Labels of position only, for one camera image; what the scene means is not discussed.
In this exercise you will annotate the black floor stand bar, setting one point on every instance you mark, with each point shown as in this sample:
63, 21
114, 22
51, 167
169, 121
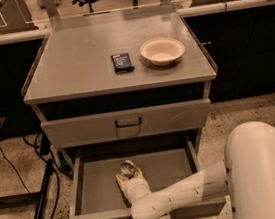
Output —
40, 207

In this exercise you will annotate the white paper bowl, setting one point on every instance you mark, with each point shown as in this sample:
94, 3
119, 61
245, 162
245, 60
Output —
162, 51

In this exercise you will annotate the closed upper grey drawer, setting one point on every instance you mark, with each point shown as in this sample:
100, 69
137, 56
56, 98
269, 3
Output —
125, 124

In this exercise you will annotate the open middle grey drawer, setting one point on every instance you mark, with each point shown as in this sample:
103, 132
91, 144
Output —
95, 193

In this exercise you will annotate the grey drawer cabinet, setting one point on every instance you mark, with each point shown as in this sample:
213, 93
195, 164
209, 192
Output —
74, 76

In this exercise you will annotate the dark blue snack bar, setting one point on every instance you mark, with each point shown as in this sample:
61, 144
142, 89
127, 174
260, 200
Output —
122, 63

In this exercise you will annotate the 7up soda can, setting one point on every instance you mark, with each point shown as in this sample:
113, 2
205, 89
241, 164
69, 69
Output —
127, 169

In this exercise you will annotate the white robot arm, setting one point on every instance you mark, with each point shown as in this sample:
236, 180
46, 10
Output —
246, 175

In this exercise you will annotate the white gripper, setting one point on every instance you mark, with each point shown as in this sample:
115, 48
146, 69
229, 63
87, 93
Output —
131, 185

